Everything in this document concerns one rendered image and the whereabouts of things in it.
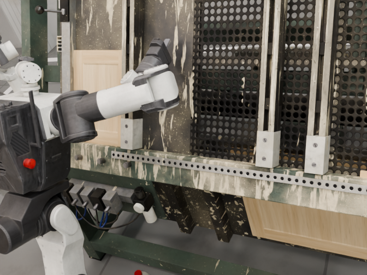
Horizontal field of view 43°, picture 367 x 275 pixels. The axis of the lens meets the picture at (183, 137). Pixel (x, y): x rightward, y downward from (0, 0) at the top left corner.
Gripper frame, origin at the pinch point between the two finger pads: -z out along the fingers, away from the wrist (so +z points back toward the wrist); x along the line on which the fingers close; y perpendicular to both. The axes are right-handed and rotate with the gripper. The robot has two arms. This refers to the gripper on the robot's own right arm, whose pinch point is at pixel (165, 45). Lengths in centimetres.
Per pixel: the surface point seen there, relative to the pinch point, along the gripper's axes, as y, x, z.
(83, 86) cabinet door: 44.8, -15.4, 9.3
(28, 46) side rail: 76, -1, -1
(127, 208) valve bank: 26, -61, 41
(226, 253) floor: 1, -124, 25
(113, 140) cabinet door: 27.7, -31.4, 25.1
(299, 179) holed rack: -55, -32, 31
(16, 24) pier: 339, -122, -182
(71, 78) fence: 51, -12, 8
